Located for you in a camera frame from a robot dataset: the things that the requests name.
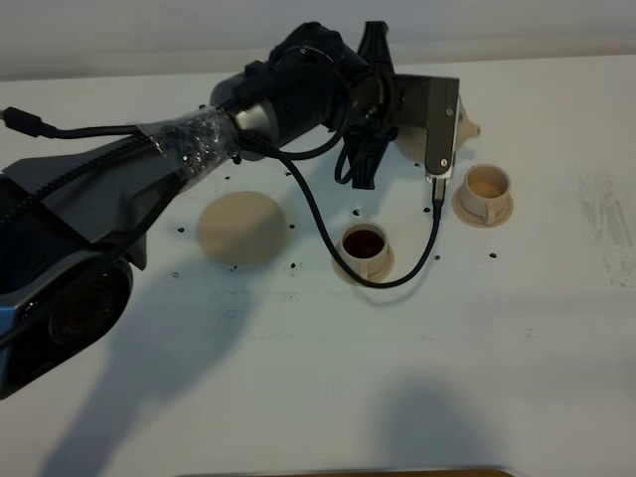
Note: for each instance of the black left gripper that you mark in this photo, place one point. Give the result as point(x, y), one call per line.
point(375, 100)

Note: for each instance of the beige teapot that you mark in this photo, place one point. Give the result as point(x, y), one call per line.
point(462, 131)

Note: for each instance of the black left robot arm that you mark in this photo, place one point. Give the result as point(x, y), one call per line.
point(73, 227)

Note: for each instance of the beige teapot saucer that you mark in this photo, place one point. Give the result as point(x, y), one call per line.
point(242, 229)

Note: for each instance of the beige far teacup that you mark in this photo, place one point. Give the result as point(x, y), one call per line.
point(484, 191)

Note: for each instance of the beige teacup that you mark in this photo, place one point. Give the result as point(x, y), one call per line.
point(364, 240)
point(484, 191)

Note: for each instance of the beige near teacup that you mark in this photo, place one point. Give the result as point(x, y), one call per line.
point(364, 240)

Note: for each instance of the beige far cup saucer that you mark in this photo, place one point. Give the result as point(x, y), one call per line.
point(475, 221)

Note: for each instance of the beige cup saucer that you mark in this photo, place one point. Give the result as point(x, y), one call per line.
point(475, 221)
point(375, 269)

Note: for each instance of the beige near cup saucer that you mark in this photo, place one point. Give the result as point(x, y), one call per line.
point(375, 269)

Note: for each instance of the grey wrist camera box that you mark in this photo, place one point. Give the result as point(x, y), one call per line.
point(428, 119)

